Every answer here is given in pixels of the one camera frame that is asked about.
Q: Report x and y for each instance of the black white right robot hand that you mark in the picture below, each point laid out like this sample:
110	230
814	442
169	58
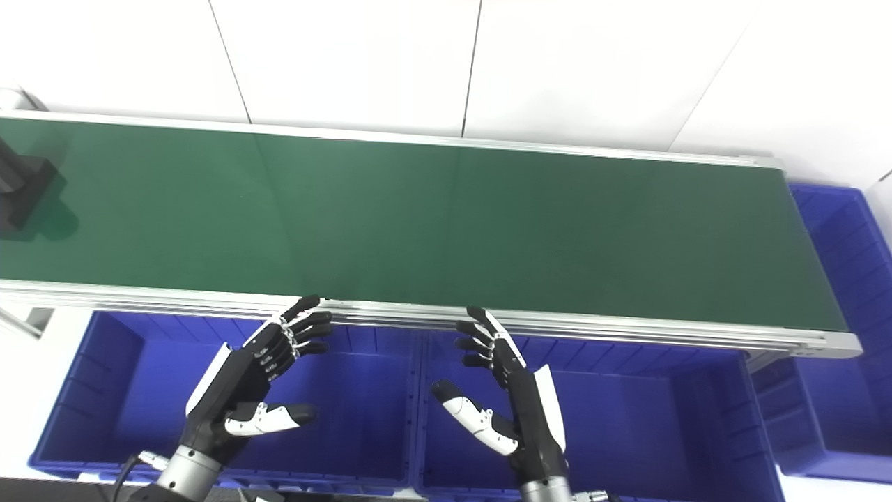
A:
533	418

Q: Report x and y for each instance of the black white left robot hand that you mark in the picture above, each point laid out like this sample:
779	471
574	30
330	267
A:
230	390

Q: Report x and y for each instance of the black cylinder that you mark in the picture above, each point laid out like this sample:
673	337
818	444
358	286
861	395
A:
28	188

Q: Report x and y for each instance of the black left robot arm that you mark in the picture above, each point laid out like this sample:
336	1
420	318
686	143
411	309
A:
185	477

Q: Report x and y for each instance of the blue plastic bin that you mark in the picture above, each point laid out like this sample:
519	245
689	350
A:
641	425
836	390
348	425

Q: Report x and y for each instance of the green conveyor belt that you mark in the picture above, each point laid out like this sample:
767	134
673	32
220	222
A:
627	329
432	230

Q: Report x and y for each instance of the aluminium conveyor leg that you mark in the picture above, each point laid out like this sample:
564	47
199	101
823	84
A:
31	322

